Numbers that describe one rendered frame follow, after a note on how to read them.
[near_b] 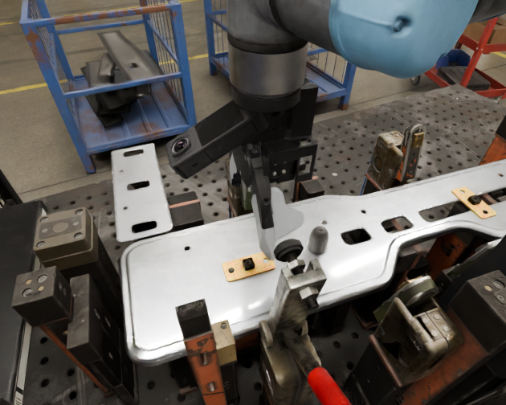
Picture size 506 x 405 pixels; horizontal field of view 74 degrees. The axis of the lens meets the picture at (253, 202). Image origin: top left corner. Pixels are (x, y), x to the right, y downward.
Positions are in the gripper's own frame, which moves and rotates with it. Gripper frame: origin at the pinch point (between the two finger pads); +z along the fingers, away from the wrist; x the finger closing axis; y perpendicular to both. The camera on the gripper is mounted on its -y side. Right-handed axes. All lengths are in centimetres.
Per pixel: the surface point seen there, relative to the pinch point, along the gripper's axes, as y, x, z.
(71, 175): -69, 174, 112
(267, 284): 1.8, -4.1, 11.2
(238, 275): -2.1, -1.2, 10.9
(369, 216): 25.4, 3.3, 11.0
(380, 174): 38.1, 16.9, 14.9
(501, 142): 76, 18, 15
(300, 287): -0.9, -17.4, -10.0
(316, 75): 139, 229, 94
